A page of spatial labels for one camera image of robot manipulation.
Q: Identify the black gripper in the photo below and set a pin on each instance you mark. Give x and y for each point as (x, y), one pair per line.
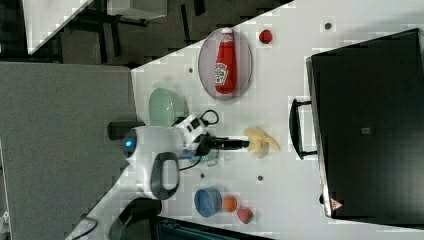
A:
(208, 142)

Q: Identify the yellow plush banana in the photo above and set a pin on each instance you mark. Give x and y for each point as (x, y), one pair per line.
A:
(260, 142)

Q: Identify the red strawberry toy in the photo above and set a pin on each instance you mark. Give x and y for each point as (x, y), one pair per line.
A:
(245, 215)

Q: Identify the orange fruit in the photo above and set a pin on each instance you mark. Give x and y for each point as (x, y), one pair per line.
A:
(229, 203)

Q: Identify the green colander bowl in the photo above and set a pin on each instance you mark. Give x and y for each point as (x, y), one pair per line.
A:
(165, 107)

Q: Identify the small red tomato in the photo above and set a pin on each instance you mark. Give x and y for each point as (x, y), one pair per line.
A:
(265, 37)

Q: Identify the grey round plate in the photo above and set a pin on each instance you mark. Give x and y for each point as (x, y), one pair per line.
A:
(207, 61)

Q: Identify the red ketchup bottle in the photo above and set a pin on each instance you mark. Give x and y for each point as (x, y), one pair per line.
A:
(225, 72)

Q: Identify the blue bowl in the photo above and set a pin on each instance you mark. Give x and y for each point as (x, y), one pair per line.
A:
(208, 201)

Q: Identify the light green mug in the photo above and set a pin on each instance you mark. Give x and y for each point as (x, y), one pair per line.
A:
(211, 159)

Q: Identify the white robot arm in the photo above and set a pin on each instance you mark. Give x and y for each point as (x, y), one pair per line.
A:
(153, 152)

